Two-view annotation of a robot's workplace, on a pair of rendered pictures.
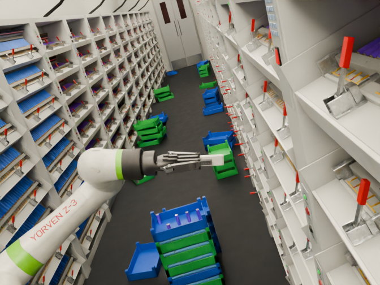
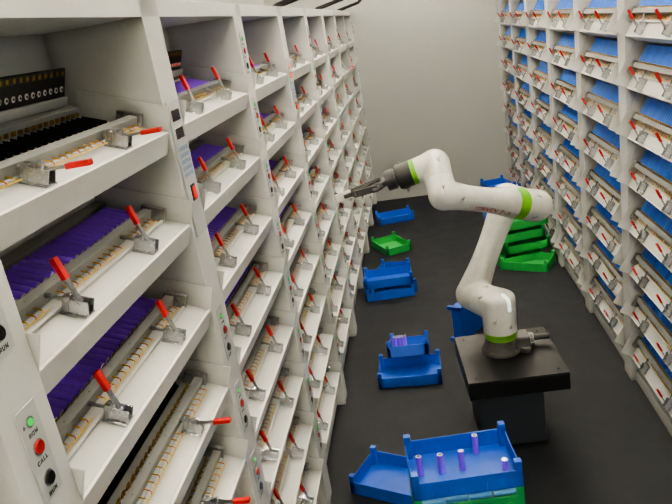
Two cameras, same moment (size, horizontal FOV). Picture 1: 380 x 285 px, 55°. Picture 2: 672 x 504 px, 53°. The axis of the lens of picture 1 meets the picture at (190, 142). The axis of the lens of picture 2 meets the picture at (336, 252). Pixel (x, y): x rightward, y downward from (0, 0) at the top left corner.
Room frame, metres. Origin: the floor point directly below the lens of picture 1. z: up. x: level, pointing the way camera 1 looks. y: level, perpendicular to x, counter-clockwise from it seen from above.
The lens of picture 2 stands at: (3.39, 0.01, 1.65)
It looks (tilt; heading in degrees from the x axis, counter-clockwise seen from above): 18 degrees down; 183
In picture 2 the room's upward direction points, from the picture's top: 9 degrees counter-clockwise
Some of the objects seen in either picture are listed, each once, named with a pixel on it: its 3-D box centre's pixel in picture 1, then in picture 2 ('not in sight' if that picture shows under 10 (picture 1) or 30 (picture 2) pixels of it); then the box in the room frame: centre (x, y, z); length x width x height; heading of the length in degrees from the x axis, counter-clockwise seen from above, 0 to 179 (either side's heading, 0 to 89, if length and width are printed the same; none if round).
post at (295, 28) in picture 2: not in sight; (313, 185); (-0.08, -0.22, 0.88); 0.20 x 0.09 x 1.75; 84
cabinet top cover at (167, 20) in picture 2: not in sight; (232, 15); (0.97, -0.33, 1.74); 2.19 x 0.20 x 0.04; 174
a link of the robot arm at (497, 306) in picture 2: not in sight; (496, 312); (1.01, 0.47, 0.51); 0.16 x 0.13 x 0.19; 26
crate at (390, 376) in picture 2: not in sight; (409, 368); (0.50, 0.12, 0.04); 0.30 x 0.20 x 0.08; 84
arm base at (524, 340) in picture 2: not in sight; (515, 340); (1.02, 0.53, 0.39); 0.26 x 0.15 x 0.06; 87
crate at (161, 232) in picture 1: (178, 219); (460, 459); (1.77, 0.18, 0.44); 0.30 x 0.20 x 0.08; 91
